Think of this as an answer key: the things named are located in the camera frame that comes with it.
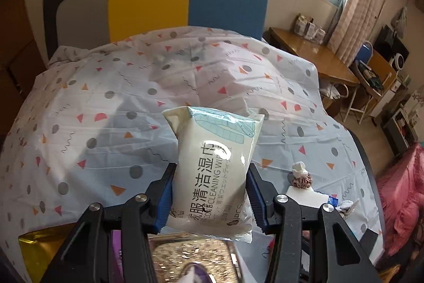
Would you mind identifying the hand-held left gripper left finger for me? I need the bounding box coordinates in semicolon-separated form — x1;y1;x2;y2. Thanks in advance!
40;163;178;283

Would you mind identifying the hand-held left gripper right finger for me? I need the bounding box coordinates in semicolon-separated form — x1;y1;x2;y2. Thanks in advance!
247;163;381;283

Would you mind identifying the cream wet wipes packet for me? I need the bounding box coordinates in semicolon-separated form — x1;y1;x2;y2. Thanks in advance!
162;106;266;243

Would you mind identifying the gold tin tray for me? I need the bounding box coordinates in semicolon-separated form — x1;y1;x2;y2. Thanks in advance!
18;221;83;283

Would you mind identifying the brown pink scrunchie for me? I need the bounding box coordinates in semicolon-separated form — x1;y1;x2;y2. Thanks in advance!
288;172;315;190

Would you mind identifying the ornate gold tin box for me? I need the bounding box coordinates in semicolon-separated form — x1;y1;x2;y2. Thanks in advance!
147;235;237;283

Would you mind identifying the purple patterned lid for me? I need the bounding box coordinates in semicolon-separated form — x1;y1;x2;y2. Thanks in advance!
111;229;124;283

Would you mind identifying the white patterned tablecloth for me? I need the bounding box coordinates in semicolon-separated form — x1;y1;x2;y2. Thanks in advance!
0;26;385;270

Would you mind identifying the white plastic bag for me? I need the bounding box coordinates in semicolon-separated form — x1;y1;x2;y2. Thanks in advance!
320;81;348;102

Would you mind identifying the pink quilt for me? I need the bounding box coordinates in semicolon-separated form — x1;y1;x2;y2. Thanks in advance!
376;142;424;247

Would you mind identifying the white storage shelf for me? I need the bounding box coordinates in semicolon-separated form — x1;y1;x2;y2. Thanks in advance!
384;107;418;158

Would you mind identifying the dark bag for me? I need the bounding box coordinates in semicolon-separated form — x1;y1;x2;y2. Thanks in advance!
356;59;385;96

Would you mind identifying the blue chair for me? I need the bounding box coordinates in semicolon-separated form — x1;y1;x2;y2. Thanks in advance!
356;41;375;64

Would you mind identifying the grey yellow blue sofa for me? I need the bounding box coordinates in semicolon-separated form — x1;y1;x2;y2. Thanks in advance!
55;0;269;51

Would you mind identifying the white round fan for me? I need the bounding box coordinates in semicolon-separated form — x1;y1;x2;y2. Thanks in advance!
389;53;408;70

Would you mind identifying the wooden wardrobe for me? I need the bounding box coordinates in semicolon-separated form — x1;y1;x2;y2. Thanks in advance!
0;0;48;134

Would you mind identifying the black rolled mat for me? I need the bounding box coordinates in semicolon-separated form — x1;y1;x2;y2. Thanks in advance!
43;0;67;61

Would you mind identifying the beige patterned curtain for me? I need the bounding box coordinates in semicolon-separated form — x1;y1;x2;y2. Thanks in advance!
328;0;398;61

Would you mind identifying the striped hair tie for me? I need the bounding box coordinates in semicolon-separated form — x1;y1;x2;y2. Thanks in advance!
336;198;360;220

